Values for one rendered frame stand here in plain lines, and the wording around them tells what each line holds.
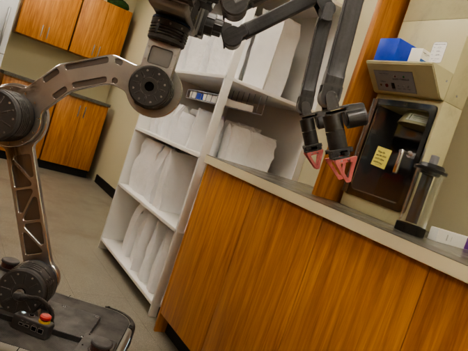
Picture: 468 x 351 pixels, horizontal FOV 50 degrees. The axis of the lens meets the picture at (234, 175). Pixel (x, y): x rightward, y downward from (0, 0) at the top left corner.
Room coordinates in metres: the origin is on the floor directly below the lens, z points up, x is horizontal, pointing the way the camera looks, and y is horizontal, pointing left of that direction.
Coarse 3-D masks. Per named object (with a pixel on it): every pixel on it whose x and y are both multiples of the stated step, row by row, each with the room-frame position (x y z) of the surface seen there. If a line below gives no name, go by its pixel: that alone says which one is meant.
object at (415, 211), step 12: (420, 168) 1.63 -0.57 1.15; (432, 168) 1.61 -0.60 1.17; (420, 180) 1.63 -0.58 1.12; (432, 180) 1.61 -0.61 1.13; (408, 192) 1.65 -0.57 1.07; (420, 192) 1.62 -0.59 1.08; (432, 192) 1.62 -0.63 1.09; (408, 204) 1.64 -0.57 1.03; (420, 204) 1.61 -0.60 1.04; (432, 204) 1.63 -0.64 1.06; (408, 216) 1.62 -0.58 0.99; (420, 216) 1.61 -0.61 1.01
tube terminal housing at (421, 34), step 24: (408, 24) 2.01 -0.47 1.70; (432, 24) 1.91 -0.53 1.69; (456, 24) 1.82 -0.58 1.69; (456, 48) 1.80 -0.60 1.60; (456, 72) 1.78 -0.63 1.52; (384, 96) 2.01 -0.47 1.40; (456, 96) 1.80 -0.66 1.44; (456, 120) 1.83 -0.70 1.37; (432, 144) 1.78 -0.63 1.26; (384, 216) 1.84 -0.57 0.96
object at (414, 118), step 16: (384, 112) 1.97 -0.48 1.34; (400, 112) 1.90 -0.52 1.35; (416, 112) 1.84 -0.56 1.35; (432, 112) 1.78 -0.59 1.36; (368, 128) 2.02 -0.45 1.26; (384, 128) 1.95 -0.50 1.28; (400, 128) 1.88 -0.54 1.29; (416, 128) 1.82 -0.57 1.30; (368, 144) 1.99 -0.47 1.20; (384, 144) 1.92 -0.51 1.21; (400, 144) 1.86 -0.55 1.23; (416, 144) 1.80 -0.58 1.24; (368, 160) 1.97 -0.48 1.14; (416, 160) 1.78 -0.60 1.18; (352, 176) 2.01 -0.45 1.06; (368, 176) 1.94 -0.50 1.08; (384, 176) 1.88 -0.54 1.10; (400, 176) 1.82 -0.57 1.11; (352, 192) 1.99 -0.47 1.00; (368, 192) 1.92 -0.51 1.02; (384, 192) 1.85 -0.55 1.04; (400, 192) 1.79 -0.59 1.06; (400, 208) 1.77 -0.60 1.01
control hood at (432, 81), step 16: (368, 64) 1.98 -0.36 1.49; (384, 64) 1.90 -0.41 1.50; (400, 64) 1.83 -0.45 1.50; (416, 64) 1.77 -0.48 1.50; (432, 64) 1.72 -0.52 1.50; (416, 80) 1.81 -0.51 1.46; (432, 80) 1.75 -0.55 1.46; (448, 80) 1.77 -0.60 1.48; (416, 96) 1.85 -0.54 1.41; (432, 96) 1.78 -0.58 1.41
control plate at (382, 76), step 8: (376, 72) 1.96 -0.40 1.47; (384, 72) 1.92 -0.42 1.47; (392, 72) 1.89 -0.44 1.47; (400, 72) 1.85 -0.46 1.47; (408, 72) 1.82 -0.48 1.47; (376, 80) 1.98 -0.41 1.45; (384, 80) 1.94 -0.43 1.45; (392, 80) 1.91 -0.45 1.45; (400, 80) 1.87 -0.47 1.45; (408, 80) 1.84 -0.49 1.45; (384, 88) 1.97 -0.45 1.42; (392, 88) 1.93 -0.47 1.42; (400, 88) 1.89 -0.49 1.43; (408, 88) 1.86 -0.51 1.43
